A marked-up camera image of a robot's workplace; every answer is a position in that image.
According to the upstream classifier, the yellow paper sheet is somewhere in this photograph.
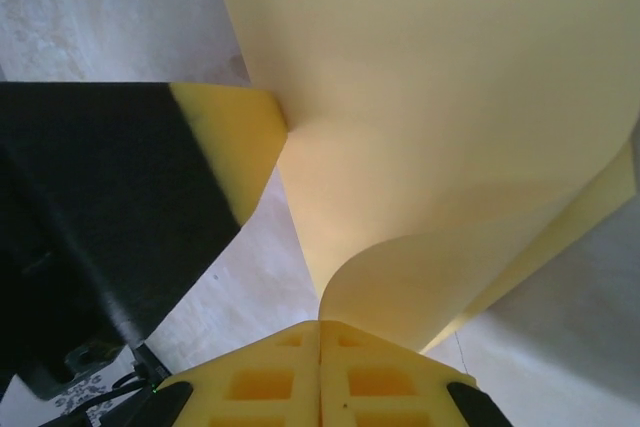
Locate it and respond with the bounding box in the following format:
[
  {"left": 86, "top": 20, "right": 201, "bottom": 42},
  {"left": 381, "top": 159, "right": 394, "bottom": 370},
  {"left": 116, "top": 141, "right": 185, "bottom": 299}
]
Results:
[{"left": 204, "top": 0, "right": 640, "bottom": 354}]

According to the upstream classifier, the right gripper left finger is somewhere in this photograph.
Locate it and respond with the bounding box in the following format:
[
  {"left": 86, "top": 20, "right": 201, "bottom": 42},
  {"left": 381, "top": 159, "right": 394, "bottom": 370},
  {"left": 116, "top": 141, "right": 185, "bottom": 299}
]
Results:
[{"left": 129, "top": 319, "right": 322, "bottom": 427}]

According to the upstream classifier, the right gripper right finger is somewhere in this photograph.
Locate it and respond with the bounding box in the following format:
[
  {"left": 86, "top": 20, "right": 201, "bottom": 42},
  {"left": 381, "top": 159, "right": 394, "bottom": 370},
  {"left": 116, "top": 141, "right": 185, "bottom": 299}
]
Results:
[{"left": 319, "top": 319, "right": 509, "bottom": 427}]

